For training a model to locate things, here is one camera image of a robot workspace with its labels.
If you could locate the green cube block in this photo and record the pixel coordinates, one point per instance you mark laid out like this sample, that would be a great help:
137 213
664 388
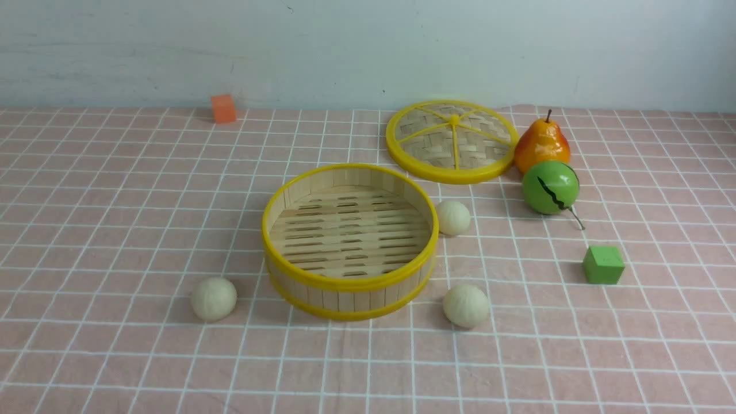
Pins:
603 265

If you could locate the green toy watermelon ball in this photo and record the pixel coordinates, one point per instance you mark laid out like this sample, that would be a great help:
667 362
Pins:
551 187

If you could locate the pink checkered tablecloth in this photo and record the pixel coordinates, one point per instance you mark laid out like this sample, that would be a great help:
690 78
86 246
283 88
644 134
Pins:
110 218

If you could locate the orange yellow toy pear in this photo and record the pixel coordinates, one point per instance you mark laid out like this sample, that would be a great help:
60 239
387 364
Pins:
543 140

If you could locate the white bun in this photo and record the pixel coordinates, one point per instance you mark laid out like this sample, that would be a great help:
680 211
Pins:
213 299
453 217
466 306

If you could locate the orange cube block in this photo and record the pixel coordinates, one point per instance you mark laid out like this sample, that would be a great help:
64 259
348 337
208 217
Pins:
223 109

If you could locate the bamboo steamer tray yellow rim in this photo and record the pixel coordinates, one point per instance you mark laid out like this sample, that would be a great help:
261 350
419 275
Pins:
349 241

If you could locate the woven bamboo steamer lid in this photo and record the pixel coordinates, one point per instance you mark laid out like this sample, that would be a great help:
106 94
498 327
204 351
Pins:
451 142

